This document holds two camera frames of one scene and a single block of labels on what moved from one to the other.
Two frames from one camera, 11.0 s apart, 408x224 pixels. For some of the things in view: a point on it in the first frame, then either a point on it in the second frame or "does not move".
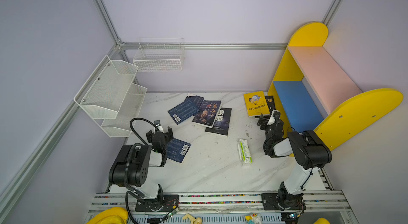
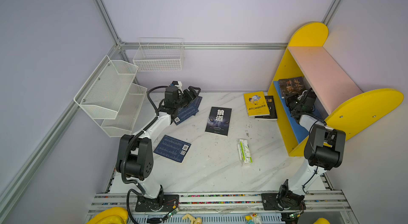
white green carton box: [244, 152] does not move
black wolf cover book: [221, 122] does not move
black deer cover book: [270, 103] does not move
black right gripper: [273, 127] → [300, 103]
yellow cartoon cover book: [256, 103] does not move
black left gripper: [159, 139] → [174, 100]
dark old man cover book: [207, 113] → [291, 85]
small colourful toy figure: [249, 218] does not move
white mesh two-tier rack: [112, 98] does not move
